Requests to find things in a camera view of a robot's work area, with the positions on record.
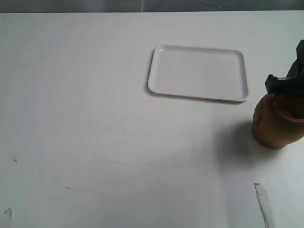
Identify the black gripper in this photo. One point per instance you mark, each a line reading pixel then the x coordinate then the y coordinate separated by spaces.
pixel 293 83

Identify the brown wooden mortar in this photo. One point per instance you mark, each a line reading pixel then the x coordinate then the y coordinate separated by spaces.
pixel 273 131

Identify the dark red object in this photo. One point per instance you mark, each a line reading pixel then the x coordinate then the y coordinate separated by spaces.
pixel 286 114

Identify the white rectangular plastic tray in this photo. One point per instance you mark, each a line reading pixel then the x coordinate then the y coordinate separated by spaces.
pixel 198 73

